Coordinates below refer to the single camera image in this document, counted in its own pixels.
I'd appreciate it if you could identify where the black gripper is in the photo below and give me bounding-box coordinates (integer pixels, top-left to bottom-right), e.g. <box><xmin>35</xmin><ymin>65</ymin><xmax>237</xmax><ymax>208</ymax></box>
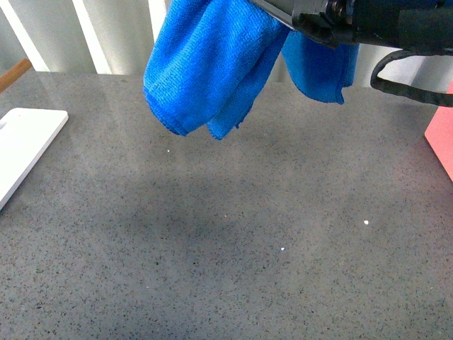
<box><xmin>256</xmin><ymin>0</ymin><xmax>452</xmax><ymax>56</ymax></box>

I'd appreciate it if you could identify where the blue microfiber cloth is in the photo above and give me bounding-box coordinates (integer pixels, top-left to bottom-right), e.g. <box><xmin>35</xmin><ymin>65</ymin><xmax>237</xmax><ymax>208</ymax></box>
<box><xmin>144</xmin><ymin>1</ymin><xmax>359</xmax><ymax>140</ymax></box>

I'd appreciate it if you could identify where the pink plastic bin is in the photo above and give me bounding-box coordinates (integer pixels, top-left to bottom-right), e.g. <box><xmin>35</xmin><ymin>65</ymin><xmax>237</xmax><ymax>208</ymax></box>
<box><xmin>424</xmin><ymin>81</ymin><xmax>453</xmax><ymax>180</ymax></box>

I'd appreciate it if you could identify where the white pleated curtain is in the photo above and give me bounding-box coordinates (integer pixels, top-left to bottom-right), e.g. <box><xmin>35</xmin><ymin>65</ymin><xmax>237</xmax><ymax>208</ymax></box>
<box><xmin>1</xmin><ymin>0</ymin><xmax>452</xmax><ymax>92</ymax></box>

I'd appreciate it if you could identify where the white towel rack base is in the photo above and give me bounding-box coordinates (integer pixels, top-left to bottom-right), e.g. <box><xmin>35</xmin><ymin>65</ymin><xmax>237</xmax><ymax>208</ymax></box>
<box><xmin>1</xmin><ymin>108</ymin><xmax>69</xmax><ymax>207</ymax></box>

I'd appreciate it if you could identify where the wooden edge strip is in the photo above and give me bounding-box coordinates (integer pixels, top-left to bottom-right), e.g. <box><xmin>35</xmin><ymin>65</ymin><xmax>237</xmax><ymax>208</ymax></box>
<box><xmin>0</xmin><ymin>58</ymin><xmax>32</xmax><ymax>93</ymax></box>

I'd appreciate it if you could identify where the black cable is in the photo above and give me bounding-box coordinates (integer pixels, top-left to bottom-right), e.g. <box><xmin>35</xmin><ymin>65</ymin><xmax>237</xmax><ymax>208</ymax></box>
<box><xmin>369</xmin><ymin>49</ymin><xmax>453</xmax><ymax>108</ymax></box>

